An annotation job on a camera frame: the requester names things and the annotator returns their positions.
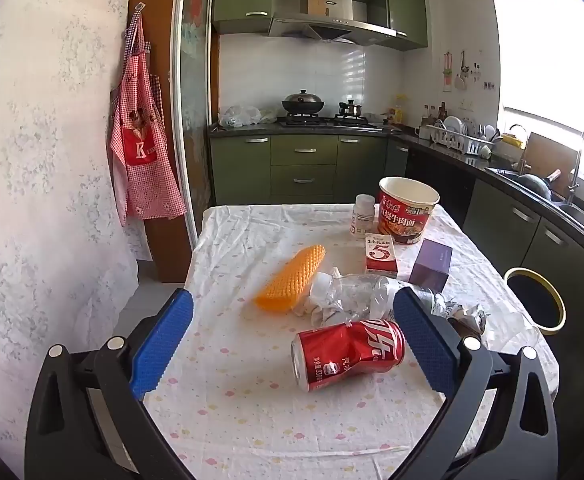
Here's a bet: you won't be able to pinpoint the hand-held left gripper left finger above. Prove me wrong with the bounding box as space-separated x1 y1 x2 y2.
24 287 195 480

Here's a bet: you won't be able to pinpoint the steel range hood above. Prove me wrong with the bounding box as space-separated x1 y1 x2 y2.
268 16 397 45
212 0 430 52

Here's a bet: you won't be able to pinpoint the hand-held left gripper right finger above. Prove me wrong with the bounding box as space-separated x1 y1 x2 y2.
392 286 560 480

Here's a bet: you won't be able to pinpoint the clear plastic bottle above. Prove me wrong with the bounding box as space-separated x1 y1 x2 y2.
329 274 452 322

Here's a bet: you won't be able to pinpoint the red and white carton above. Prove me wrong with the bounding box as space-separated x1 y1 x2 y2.
364 234 399 280

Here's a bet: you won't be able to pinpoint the red instant noodle cup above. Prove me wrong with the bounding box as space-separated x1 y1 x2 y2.
377 176 441 246

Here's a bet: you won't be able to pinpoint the red checkered apron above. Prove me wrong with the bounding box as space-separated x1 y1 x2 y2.
109 2 187 226

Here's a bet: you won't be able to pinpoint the white dish rack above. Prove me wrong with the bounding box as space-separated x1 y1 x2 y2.
424 116 495 157

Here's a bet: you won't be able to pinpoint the white snack wrapper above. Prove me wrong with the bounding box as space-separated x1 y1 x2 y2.
444 302 488 336

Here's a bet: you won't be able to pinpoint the orange ridged foam sleeve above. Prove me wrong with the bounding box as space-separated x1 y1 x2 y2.
254 245 327 315

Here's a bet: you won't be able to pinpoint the black wok with wooden handle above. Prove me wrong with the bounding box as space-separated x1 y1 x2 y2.
514 170 562 202

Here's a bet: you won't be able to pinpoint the blue bin with yellow rim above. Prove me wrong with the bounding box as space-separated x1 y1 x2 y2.
503 267 566 336

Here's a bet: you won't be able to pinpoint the white pill bottle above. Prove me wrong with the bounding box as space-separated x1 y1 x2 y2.
350 194 377 238

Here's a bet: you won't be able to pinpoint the table with floral cloth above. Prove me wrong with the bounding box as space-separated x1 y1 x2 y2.
142 203 557 480

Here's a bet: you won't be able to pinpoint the frosted glass sliding door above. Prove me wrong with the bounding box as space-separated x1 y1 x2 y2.
172 0 219 251

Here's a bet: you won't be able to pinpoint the yellow kettle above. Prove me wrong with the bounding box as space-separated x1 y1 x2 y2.
502 124 528 150

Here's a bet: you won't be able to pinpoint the green lower cabinets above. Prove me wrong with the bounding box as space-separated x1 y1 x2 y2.
209 132 584 321

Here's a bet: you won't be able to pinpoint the clear plastic bag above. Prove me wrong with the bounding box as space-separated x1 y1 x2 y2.
217 105 277 128

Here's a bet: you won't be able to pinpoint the hanging wall utensils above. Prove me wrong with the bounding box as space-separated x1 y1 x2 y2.
442 50 495 92

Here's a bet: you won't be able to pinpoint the purple box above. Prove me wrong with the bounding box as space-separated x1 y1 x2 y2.
408 239 453 292

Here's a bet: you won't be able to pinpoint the wooden cutting board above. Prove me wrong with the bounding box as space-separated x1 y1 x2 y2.
522 132 577 186

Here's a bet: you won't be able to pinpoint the gas stove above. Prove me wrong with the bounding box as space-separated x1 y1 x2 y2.
277 115 380 128

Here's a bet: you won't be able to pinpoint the red soda can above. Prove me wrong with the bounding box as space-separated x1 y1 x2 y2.
291 319 406 393

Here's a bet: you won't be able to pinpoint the black wok with lid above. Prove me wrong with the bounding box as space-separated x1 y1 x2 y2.
282 90 325 116

